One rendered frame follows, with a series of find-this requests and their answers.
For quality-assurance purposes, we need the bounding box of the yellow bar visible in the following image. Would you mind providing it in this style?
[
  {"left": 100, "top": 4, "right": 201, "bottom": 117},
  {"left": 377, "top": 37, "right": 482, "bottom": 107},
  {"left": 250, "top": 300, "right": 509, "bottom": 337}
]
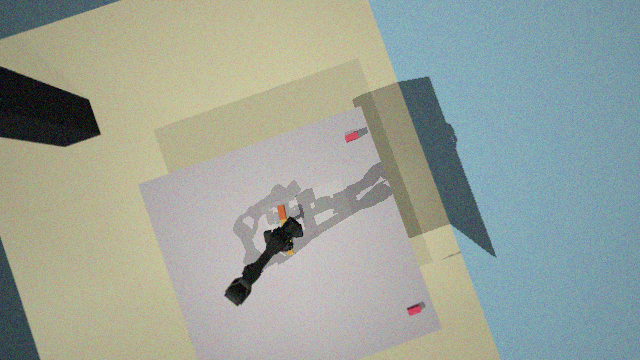
[{"left": 277, "top": 205, "right": 294, "bottom": 255}]

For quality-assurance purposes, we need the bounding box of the small red block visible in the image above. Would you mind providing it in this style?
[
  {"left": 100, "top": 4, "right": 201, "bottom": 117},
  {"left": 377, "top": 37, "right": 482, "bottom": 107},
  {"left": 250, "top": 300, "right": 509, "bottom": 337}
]
[
  {"left": 407, "top": 304, "right": 421, "bottom": 316},
  {"left": 345, "top": 132, "right": 359, "bottom": 142}
]

